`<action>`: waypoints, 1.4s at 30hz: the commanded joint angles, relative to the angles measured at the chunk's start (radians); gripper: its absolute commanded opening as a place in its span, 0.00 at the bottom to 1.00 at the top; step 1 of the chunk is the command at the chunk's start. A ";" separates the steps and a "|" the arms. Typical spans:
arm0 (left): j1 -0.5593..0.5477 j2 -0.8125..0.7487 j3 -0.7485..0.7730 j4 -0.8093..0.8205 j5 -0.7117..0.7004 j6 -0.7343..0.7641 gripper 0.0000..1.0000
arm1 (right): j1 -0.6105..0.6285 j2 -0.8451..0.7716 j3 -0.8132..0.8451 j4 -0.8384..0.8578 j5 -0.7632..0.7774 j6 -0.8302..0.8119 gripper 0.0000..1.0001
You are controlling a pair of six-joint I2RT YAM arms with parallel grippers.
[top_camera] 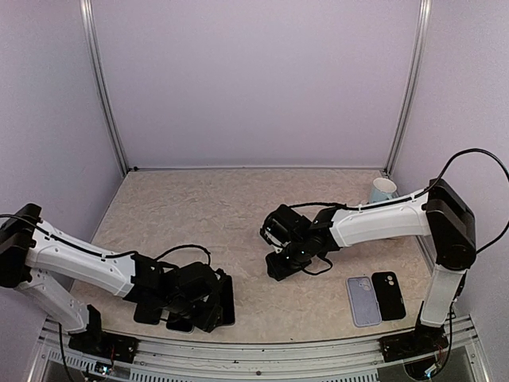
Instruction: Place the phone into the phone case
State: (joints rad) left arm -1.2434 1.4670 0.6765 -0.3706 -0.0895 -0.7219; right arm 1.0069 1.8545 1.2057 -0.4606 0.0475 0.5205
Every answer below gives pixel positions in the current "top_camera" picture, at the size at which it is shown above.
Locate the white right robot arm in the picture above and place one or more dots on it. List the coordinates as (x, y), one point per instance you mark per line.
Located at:
(436, 211)

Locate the lilac silicone phone case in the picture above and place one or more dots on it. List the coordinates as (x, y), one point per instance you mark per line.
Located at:
(363, 302)

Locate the black phone silver frame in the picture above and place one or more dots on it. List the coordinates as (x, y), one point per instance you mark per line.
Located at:
(179, 325)

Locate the aluminium front rail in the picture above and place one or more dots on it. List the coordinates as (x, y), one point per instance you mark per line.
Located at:
(163, 359)

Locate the aluminium corner post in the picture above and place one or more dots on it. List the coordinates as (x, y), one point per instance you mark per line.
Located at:
(87, 16)
(418, 50)

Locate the aluminium left corner post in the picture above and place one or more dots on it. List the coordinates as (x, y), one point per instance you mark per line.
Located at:
(87, 16)

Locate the light blue ceramic mug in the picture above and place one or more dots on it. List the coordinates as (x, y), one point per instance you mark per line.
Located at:
(382, 189)

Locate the black phone dark frame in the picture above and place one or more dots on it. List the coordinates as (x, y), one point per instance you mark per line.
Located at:
(227, 301)

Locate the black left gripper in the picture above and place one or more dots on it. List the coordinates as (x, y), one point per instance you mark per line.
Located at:
(206, 321)

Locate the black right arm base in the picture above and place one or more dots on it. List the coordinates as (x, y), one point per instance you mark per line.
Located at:
(419, 341)

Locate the black phone case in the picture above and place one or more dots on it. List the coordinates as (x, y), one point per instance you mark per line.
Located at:
(389, 295)

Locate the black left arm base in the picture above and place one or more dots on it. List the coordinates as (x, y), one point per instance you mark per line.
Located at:
(96, 342)

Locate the aluminium right corner post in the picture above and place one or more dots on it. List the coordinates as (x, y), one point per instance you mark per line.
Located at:
(418, 50)

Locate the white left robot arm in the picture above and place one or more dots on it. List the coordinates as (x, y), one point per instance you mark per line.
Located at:
(32, 250)

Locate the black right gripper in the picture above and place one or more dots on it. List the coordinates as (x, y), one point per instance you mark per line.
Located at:
(279, 271)

